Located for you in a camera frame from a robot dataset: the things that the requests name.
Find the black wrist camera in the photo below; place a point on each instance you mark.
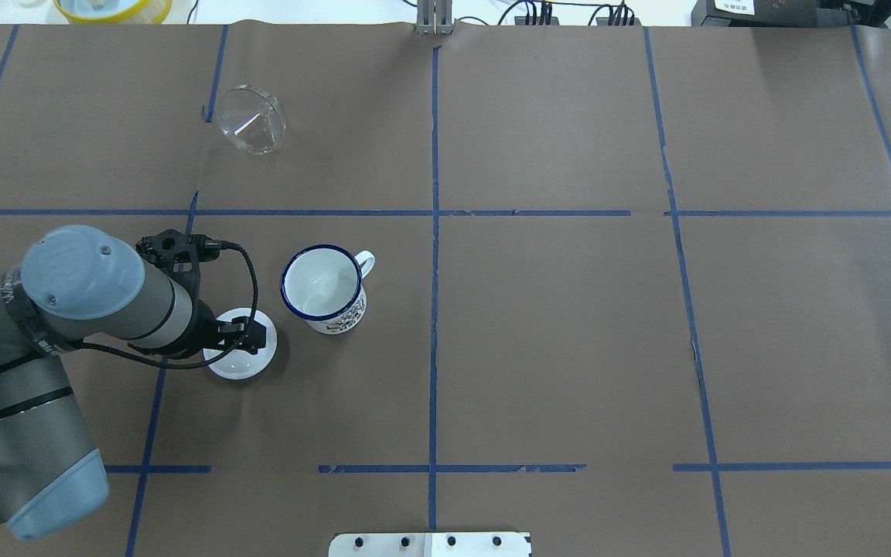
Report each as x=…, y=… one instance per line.
x=179, y=256

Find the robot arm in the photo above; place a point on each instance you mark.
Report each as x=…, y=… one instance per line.
x=81, y=289

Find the yellow round bowl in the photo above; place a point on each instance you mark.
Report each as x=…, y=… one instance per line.
x=114, y=12

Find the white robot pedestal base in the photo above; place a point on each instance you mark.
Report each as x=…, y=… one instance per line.
x=461, y=543

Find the black computer box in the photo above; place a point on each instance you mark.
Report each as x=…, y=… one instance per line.
x=776, y=14

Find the clear glass funnel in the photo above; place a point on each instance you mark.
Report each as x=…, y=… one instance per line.
x=251, y=119

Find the aluminium frame post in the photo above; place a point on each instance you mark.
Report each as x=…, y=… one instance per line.
x=434, y=18

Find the white round mug lid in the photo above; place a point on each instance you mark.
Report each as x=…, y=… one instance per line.
x=241, y=364

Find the white enamel mug blue rim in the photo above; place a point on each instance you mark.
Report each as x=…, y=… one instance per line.
x=323, y=285

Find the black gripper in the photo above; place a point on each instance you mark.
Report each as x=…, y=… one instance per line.
x=203, y=324

